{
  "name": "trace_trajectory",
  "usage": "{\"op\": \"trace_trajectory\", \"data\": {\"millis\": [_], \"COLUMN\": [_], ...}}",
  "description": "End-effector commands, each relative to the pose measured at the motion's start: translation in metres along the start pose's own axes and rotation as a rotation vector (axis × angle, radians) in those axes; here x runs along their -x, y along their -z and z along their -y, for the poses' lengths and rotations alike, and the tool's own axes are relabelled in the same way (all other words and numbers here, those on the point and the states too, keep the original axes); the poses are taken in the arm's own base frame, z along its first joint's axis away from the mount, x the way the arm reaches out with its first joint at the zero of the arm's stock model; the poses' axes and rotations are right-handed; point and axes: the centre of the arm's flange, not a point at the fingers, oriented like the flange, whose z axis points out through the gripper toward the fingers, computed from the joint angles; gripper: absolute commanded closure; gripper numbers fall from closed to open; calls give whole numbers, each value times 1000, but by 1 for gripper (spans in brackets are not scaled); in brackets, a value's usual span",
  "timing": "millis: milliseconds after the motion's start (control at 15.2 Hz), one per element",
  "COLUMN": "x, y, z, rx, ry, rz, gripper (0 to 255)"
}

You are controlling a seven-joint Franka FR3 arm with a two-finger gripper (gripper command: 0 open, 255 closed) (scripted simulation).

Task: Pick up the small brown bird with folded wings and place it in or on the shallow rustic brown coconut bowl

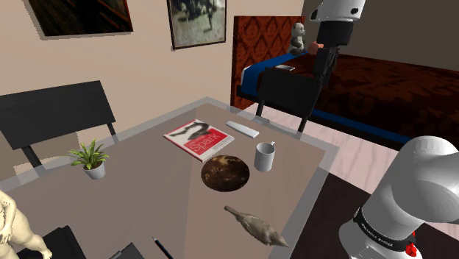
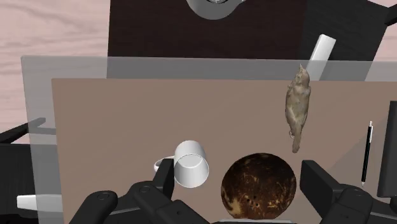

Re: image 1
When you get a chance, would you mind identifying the black chair back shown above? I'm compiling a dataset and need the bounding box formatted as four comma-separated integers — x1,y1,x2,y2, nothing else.
17,224,88,259

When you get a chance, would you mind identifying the brown glass-edged table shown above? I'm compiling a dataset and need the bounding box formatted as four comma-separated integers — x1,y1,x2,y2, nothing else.
0,96,340,259

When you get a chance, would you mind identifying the bed with red headboard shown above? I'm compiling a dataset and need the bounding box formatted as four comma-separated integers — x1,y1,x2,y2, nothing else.
230,15,459,152

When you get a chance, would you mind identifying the dark grey flat slab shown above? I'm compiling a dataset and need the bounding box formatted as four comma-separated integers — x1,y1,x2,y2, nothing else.
108,242,145,259

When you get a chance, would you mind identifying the panda soft toy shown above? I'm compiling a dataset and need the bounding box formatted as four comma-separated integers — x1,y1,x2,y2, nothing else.
288,22,307,57

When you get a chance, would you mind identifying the grey wall picture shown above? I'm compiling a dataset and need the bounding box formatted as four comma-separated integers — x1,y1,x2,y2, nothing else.
166,0,228,50

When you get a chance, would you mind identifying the green plant in white pot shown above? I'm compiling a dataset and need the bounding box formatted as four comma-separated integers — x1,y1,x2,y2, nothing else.
67,138,110,180

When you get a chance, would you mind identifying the red and white magazine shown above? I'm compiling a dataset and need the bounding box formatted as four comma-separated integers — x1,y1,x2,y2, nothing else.
163,118,235,163

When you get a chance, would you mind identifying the brown round plate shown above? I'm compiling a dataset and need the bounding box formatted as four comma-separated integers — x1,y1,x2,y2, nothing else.
200,154,251,193

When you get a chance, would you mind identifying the cream human figure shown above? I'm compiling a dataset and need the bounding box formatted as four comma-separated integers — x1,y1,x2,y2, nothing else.
0,189,53,259

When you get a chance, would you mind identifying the black slat-back chair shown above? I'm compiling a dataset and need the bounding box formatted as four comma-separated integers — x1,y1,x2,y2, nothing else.
0,79,120,170

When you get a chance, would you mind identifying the white remote control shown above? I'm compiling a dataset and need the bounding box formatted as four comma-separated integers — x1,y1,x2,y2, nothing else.
224,120,260,139

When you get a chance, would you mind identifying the black pencil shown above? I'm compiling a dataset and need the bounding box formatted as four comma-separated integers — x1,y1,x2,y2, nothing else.
152,236,175,259

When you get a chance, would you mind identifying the black armchair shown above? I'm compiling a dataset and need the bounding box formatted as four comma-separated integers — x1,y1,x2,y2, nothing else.
255,48,338,134

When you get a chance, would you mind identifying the dark wall picture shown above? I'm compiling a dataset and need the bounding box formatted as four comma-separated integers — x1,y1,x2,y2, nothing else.
26,0,134,38

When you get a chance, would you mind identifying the white mug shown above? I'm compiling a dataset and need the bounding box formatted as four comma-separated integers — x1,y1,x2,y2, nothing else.
253,141,277,173

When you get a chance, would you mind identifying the brown bird figure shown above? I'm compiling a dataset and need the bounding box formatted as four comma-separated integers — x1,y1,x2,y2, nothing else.
224,205,290,249

